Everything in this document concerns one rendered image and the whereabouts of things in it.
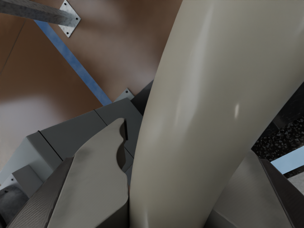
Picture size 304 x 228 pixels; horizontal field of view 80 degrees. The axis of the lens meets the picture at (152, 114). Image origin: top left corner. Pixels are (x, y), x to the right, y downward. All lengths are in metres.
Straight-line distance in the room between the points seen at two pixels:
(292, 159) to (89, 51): 1.49
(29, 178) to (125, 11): 1.18
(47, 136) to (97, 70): 0.86
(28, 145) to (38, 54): 1.32
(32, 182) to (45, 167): 0.08
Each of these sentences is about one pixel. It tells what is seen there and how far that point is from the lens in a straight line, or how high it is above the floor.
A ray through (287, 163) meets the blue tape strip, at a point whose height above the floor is 0.78.
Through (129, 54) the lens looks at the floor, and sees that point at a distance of 1.46.
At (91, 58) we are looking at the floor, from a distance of 1.66.
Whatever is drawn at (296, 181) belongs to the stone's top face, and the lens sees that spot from 0.60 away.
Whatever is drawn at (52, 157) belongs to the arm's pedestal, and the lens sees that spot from 0.87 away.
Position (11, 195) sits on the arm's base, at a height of 0.95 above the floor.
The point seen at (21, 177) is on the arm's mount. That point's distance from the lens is 0.92.
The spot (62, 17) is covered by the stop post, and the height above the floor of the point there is 0.10.
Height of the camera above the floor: 1.29
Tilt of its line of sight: 63 degrees down
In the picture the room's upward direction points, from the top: 127 degrees counter-clockwise
